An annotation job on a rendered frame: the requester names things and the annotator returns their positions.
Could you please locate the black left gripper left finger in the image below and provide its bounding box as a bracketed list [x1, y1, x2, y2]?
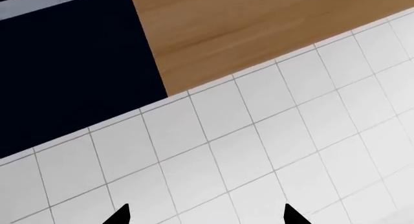
[102, 203, 131, 224]

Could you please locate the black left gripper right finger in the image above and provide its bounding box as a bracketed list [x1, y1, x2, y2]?
[283, 203, 312, 224]

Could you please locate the wooden cabinet panel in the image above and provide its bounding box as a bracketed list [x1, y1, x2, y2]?
[128, 0, 414, 98]

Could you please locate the black appliance front panel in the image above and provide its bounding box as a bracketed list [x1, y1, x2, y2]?
[0, 0, 169, 160]

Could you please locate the silver appliance handle bar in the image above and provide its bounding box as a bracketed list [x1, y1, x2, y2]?
[0, 0, 106, 21]

